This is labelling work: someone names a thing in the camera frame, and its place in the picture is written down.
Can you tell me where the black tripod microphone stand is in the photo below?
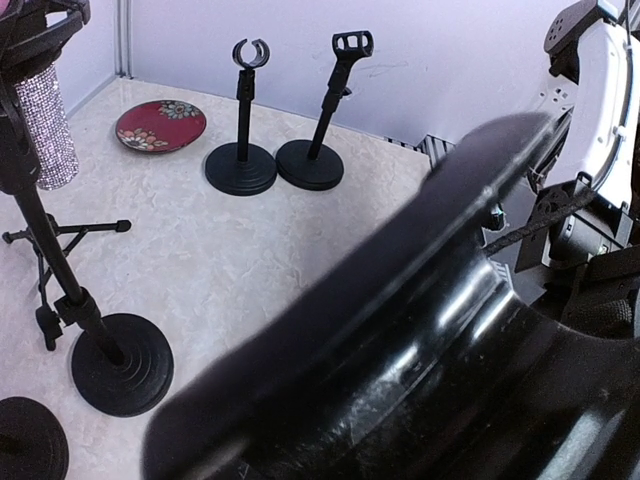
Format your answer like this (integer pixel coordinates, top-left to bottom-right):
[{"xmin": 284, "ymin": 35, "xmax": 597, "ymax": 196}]
[{"xmin": 0, "ymin": 0, "xmax": 134, "ymax": 351}]

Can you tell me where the red patterned plate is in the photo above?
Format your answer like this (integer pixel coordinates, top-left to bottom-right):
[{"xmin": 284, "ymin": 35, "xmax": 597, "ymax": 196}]
[{"xmin": 114, "ymin": 99, "xmax": 207, "ymax": 154}]

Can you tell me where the silver glitter microphone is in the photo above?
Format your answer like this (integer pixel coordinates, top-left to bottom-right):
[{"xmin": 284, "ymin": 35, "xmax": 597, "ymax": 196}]
[{"xmin": 16, "ymin": 64, "xmax": 79, "ymax": 191}]

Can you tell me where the right aluminium frame post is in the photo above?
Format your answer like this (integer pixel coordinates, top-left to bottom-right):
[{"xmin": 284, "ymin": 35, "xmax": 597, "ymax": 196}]
[{"xmin": 115, "ymin": 0, "xmax": 133, "ymax": 79}]

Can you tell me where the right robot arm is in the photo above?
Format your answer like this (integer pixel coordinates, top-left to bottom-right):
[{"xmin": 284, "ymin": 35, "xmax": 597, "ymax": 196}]
[{"xmin": 485, "ymin": 1, "xmax": 639, "ymax": 339}]

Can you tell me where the black stand under pink microphone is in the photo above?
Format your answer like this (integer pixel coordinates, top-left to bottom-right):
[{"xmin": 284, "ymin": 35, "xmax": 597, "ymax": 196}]
[{"xmin": 0, "ymin": 134, "xmax": 176, "ymax": 417}]

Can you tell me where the pink toy microphone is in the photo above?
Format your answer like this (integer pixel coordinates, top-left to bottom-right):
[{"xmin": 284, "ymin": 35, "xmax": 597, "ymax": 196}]
[{"xmin": 0, "ymin": 0, "xmax": 22, "ymax": 20}]

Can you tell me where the black wireless microphone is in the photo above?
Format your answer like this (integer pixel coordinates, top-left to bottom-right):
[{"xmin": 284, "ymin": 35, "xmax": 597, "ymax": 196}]
[{"xmin": 142, "ymin": 113, "xmax": 639, "ymax": 479}]

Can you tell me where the short black microphone stand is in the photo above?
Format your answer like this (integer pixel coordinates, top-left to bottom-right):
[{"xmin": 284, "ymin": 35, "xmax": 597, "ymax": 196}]
[{"xmin": 276, "ymin": 30, "xmax": 374, "ymax": 191}]

